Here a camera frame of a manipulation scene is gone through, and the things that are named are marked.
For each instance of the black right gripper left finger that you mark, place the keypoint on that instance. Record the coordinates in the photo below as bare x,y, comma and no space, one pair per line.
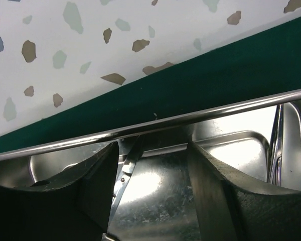
74,204

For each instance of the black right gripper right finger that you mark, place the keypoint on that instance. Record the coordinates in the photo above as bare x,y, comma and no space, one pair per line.
231,205

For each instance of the stainless steel instrument tray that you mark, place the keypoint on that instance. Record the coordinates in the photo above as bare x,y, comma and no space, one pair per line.
158,202

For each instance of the dark green surgical cloth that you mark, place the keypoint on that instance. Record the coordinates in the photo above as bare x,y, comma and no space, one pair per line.
264,64

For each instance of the steel surgical forceps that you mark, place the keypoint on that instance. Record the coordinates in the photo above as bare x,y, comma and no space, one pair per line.
124,174

